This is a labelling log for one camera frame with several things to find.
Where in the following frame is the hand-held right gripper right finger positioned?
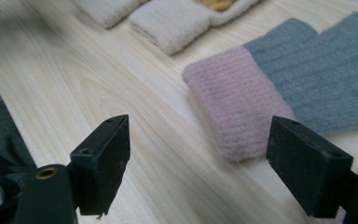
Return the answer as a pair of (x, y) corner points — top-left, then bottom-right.
(265, 115), (354, 219)

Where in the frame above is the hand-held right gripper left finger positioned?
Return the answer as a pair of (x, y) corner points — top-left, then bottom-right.
(69, 114), (131, 217)

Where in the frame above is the dark cloth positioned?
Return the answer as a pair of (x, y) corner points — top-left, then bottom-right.
(0, 60), (39, 188)

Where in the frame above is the grey-pink cloth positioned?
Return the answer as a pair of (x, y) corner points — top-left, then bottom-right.
(182, 11), (358, 163)

